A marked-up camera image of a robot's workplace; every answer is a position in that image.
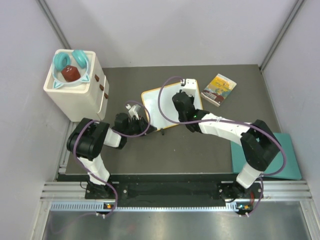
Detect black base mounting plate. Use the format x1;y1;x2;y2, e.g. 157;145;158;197
84;180;257;207

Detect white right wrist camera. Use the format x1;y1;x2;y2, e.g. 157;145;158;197
179;78;197;97

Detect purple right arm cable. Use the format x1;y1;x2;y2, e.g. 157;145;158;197
158;76;288;216

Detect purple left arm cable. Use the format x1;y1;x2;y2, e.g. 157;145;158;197
48;100;151;235

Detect grey slotted cable duct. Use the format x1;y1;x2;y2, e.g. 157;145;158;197
50;201;240;212

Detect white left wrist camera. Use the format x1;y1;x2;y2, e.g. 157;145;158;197
125;104;141;120

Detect white drawer cabinet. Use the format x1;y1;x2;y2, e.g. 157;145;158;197
43;49;110;122

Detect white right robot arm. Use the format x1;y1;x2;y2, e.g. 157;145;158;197
172;91;284;200

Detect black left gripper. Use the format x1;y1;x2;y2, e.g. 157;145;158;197
123;115;156;137

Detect aluminium frame rail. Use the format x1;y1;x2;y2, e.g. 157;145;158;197
40;180;312;201

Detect teal foam pad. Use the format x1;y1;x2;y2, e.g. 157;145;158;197
230;132;302;180

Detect yellow framed whiteboard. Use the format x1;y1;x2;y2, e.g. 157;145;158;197
141;82;203;131

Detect black whiteboard stand foot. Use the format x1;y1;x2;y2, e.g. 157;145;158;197
160;128;165;136

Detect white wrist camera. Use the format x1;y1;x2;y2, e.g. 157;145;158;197
125;104;141;120
179;78;197;97

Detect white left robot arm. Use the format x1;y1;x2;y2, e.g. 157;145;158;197
66;112;157;200

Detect dark red box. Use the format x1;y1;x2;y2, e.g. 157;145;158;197
61;65;81;83

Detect yellow picture book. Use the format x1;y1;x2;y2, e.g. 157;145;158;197
200;74;237;107

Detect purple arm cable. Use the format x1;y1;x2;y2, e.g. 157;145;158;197
48;100;151;235
158;76;288;216

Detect teal cat-ear headphones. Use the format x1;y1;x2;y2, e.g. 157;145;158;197
52;50;91;89

